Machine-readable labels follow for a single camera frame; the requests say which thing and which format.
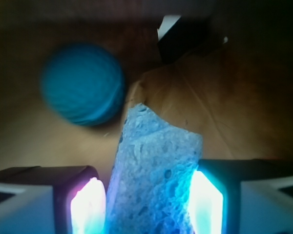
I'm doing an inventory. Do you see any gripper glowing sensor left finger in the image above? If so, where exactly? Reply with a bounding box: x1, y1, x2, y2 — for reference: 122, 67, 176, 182
0, 166, 106, 234

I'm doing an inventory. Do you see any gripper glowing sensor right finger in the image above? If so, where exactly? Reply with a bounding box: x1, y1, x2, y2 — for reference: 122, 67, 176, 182
189, 159, 293, 234

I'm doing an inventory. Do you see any blue sponge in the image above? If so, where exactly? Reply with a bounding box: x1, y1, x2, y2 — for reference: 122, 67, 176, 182
104, 104, 203, 234

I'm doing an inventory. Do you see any brown paper bag bin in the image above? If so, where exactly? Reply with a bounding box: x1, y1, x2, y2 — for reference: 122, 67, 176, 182
0, 22, 293, 176

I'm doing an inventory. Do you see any blue ball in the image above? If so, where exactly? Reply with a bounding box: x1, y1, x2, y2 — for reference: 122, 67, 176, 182
40, 43, 126, 126

